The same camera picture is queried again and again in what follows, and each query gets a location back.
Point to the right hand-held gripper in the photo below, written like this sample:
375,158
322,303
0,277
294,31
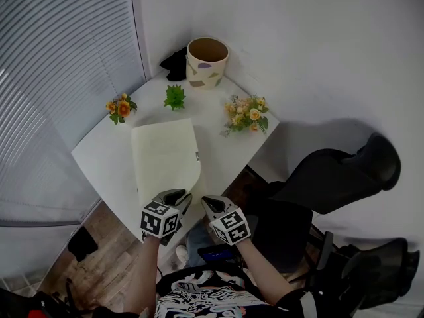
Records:
232,227

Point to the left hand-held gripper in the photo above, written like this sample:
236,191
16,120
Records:
159,220

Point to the cream folder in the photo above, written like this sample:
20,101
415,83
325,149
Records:
165,157

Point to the person's left forearm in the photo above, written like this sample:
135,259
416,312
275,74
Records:
149,273

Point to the person's right forearm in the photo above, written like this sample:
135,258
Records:
261,270

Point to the person's grey trouser leg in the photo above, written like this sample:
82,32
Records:
198,243

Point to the black device with blue screen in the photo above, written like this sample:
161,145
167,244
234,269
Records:
217,254

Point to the person's white shoe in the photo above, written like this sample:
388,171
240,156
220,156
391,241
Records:
182,254

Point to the person's black printed shirt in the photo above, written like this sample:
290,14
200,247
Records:
205,296

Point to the yellow flower bouquet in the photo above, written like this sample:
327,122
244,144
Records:
246,114

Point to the black bag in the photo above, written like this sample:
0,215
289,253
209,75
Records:
83,243

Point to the small green plant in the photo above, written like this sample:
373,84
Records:
174,98

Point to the orange flower pot plant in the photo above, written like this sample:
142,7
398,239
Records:
123,108

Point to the black office chair with headrest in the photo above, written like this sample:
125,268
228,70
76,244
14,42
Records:
331,177

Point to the cream patterned round bin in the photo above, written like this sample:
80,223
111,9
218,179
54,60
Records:
205,73

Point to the black cloth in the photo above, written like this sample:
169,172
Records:
175,65

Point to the grey window blinds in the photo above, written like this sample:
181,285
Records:
66,94

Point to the black mesh office chair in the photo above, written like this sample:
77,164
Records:
374,277

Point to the orange object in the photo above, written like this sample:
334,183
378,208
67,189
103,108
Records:
35,313

